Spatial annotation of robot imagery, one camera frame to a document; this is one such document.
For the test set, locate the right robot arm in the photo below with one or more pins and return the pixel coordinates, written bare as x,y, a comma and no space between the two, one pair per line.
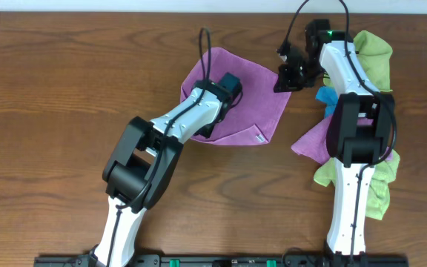
361,131

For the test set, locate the blue cloth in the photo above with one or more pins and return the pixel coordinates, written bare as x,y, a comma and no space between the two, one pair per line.
329,97

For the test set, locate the green cloth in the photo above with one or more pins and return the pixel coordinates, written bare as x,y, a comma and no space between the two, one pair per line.
376,61
379,198

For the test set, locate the lower green cloth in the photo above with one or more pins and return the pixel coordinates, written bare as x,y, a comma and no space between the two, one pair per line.
379,198

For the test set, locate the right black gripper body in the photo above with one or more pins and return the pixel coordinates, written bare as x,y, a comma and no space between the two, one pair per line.
289,74

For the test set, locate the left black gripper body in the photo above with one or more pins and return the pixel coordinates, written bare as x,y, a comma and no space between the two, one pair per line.
206,131

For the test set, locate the upper green cloth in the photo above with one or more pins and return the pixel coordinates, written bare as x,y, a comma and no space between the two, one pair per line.
376,61

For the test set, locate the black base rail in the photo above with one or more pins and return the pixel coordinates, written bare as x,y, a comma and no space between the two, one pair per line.
291,260

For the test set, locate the purple cloth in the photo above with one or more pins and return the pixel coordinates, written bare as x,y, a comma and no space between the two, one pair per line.
255,118
313,143

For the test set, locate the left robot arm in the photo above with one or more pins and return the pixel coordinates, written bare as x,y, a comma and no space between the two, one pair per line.
142,163

